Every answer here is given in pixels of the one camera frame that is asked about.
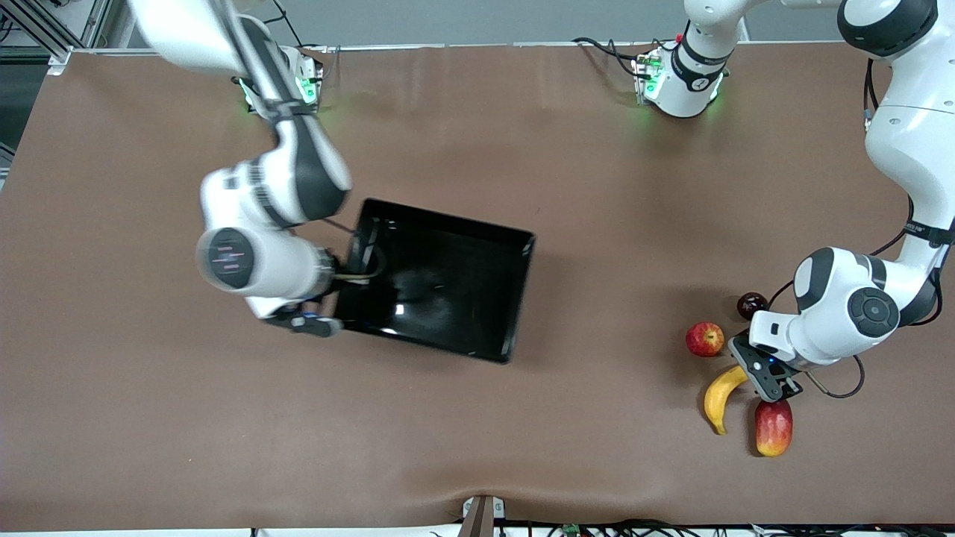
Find yellow banana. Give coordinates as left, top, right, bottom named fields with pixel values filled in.
left=704, top=365, right=749, bottom=436

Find black plastic box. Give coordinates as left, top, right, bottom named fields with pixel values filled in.
left=328, top=198, right=536, bottom=365

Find small red yellow apple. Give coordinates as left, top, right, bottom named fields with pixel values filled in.
left=686, top=321, right=725, bottom=357

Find red yellow mango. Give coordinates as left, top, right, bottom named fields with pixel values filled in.
left=754, top=399, right=794, bottom=458

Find brown table mat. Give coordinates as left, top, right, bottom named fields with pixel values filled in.
left=0, top=41, right=955, bottom=532

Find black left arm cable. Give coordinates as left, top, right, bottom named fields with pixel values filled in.
left=768, top=58, right=955, bottom=399

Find thin black base cable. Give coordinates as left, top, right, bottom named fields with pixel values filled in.
left=269, top=0, right=308, bottom=47

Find metal camera bracket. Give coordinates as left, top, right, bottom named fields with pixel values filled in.
left=461, top=494, right=507, bottom=537

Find black base cables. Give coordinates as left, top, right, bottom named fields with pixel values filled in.
left=572, top=36, right=676, bottom=79

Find aluminium frame profile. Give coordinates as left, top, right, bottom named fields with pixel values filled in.
left=0, top=0, right=113, bottom=75

